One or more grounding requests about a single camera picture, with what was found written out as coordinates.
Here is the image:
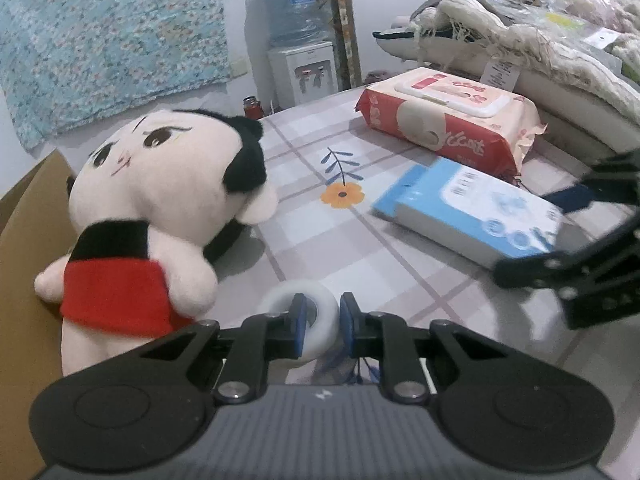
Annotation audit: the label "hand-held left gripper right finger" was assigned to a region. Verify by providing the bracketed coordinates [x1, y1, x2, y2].
[340, 291, 501, 405]

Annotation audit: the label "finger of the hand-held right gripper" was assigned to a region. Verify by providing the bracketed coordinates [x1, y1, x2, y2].
[542, 149, 640, 216]
[492, 217, 640, 331]

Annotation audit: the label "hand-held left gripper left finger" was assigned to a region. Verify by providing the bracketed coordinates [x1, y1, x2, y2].
[140, 294, 308, 406]

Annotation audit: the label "white tape roll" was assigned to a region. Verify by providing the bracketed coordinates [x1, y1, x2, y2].
[255, 281, 341, 361]

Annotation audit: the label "light blue white tissue pack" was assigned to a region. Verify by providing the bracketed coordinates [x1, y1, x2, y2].
[371, 156, 566, 267]

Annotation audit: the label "brown cardboard box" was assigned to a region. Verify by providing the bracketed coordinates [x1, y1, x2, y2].
[0, 151, 81, 480]

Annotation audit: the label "pink wet wipes pack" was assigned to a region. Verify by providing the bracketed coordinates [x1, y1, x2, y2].
[355, 66, 548, 177]

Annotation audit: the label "cream knitted blanket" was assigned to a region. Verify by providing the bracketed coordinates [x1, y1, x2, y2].
[410, 0, 640, 126]

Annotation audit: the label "clear plastic bags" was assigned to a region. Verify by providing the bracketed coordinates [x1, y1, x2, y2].
[505, 0, 640, 66]

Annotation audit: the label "plush doll with red dress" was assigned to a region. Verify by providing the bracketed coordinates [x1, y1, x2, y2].
[34, 105, 279, 378]

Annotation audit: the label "white water dispenser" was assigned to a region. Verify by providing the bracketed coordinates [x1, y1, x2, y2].
[267, 40, 337, 110]

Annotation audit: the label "blue water jug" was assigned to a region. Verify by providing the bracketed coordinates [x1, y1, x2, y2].
[260, 0, 331, 46]

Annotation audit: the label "turquoise floral cloth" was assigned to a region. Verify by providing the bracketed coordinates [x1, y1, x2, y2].
[0, 0, 243, 151]

